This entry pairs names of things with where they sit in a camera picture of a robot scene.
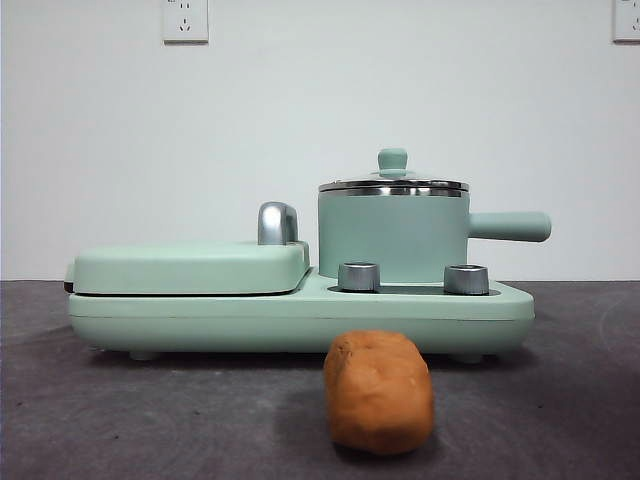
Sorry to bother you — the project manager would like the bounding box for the silver cover handle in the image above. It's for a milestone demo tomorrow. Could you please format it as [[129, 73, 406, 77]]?
[[257, 201, 301, 246]]

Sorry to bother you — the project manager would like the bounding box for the mint green griddle cover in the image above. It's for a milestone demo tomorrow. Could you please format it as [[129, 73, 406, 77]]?
[[64, 239, 312, 296]]

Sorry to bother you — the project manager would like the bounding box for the silver control knob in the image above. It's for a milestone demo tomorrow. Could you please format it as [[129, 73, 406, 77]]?
[[337, 261, 381, 292], [443, 264, 490, 295]]

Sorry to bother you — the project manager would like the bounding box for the glass lid with green knob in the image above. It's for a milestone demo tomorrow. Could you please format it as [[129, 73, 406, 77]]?
[[317, 147, 471, 197]]

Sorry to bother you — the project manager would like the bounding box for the brown potato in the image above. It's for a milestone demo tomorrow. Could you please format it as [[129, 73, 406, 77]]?
[[323, 329, 435, 443]]

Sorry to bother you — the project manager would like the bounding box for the mint green pot with handle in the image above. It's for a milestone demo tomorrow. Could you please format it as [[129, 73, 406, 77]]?
[[317, 182, 553, 281]]

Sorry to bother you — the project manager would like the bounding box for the white wall socket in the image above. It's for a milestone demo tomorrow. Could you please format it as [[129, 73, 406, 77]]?
[[161, 0, 210, 45], [612, 0, 640, 44]]

